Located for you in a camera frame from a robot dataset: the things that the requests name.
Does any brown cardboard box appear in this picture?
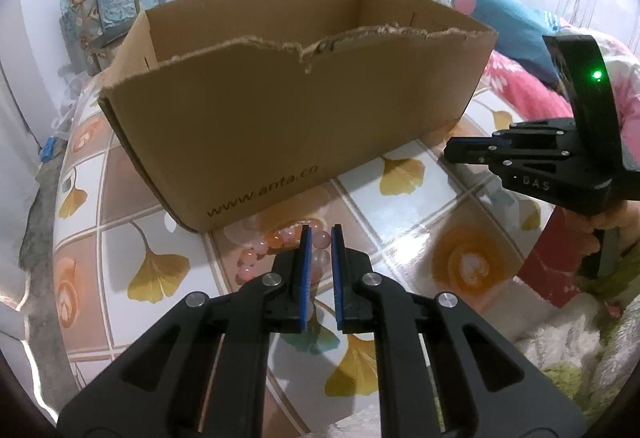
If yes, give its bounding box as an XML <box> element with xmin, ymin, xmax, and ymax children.
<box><xmin>97</xmin><ymin>0</ymin><xmax>499</xmax><ymax>233</ymax></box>

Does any pink bead bracelet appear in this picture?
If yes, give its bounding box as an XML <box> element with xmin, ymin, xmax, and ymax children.
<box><xmin>223</xmin><ymin>214</ymin><xmax>333</xmax><ymax>316</ymax></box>

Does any blue pink plush toy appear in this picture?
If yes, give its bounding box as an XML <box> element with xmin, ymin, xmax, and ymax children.
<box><xmin>450</xmin><ymin>0</ymin><xmax>568</xmax><ymax>86</ymax></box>

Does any person's right hand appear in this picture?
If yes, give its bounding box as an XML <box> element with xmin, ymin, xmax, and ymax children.
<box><xmin>575</xmin><ymin>190</ymin><xmax>640</xmax><ymax>271</ymax></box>

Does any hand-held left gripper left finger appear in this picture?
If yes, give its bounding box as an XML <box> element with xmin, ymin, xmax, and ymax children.
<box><xmin>56</xmin><ymin>224</ymin><xmax>313</xmax><ymax>438</ymax></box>

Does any pink blanket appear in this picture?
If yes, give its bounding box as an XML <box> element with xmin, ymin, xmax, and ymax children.
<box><xmin>480</xmin><ymin>18</ymin><xmax>640</xmax><ymax>299</ymax></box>

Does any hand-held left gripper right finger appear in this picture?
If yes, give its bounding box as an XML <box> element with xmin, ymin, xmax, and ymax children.
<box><xmin>331</xmin><ymin>224</ymin><xmax>587</xmax><ymax>438</ymax></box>

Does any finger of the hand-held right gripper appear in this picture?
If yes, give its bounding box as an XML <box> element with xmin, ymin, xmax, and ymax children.
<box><xmin>445</xmin><ymin>137</ymin><xmax>576</xmax><ymax>177</ymax></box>
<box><xmin>492</xmin><ymin>118</ymin><xmax>581</xmax><ymax>151</ymax></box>

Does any clear plastic bag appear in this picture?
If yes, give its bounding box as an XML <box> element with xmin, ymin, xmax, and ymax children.
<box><xmin>52</xmin><ymin>68</ymin><xmax>83</xmax><ymax>139</ymax></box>

